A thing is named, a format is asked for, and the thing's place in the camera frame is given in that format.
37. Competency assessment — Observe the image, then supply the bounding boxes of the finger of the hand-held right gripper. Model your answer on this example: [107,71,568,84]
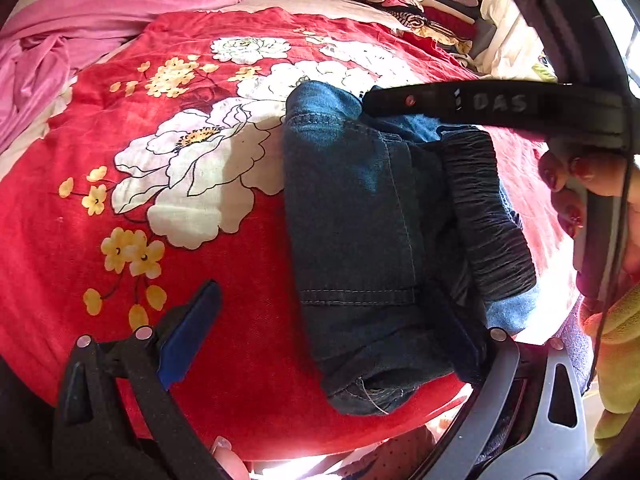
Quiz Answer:
[362,84,455,125]

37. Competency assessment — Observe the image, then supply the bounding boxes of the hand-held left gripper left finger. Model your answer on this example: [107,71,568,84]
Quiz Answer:
[51,280,232,480]

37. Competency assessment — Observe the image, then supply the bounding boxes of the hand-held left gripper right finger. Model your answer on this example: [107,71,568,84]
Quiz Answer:
[425,284,592,480]

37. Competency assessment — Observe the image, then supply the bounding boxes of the blue denim pants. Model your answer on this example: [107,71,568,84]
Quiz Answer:
[282,80,540,417]

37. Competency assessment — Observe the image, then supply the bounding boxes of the person's right forearm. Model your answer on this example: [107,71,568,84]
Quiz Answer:
[580,267,640,457]

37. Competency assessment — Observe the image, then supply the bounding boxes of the person's right hand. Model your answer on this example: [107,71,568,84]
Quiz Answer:
[537,147,640,306]

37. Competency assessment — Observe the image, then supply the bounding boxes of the person's left hand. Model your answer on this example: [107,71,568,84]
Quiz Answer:
[210,435,251,480]

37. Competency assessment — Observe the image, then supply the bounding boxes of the red floral blanket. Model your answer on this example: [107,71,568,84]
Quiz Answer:
[0,7,585,463]

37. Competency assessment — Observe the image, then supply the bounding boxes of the cream curtain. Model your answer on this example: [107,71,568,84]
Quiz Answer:
[474,0,558,83]

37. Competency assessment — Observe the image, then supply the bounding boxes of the stack of folded clothes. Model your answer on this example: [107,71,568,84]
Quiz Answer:
[356,0,497,70]

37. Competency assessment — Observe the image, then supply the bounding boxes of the bed with beige sheet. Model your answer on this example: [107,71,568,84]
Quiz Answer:
[0,0,416,181]

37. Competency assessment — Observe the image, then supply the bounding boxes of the pink cloth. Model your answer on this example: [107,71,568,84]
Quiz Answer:
[0,0,248,155]

